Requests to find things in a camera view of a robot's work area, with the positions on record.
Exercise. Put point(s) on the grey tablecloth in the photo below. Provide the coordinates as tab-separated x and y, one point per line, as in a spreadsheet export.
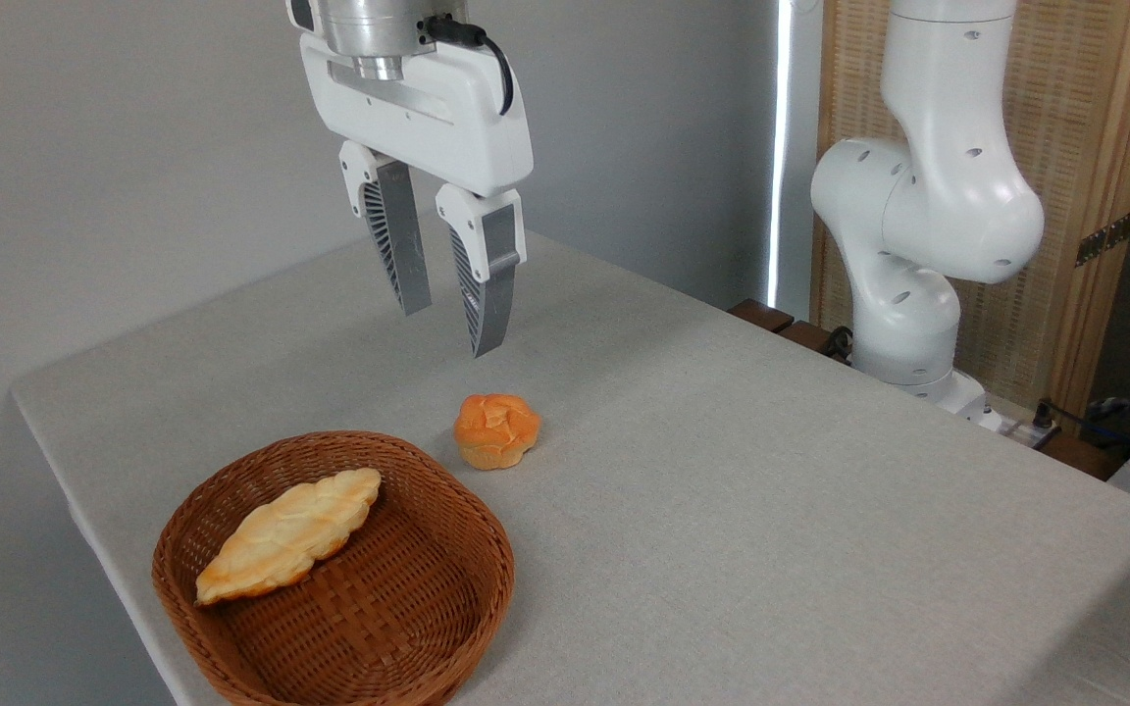
771	539

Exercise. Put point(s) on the metal screen hinge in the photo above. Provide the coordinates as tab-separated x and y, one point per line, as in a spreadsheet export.
1104	238

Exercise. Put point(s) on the brown wicker basket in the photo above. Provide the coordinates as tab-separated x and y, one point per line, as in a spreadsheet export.
379	608

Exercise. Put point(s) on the round orange bread bun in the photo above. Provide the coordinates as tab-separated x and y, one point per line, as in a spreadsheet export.
494	429

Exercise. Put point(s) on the white power strip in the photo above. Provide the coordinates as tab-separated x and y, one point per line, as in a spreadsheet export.
1016	429

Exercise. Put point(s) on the long braided bread loaf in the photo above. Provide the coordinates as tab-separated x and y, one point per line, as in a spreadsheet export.
290	534

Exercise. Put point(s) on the dark brown wooden block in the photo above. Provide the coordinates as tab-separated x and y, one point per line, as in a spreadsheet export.
761	314
1080	456
810	338

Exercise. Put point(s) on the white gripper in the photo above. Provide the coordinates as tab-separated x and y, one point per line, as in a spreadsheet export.
428	118

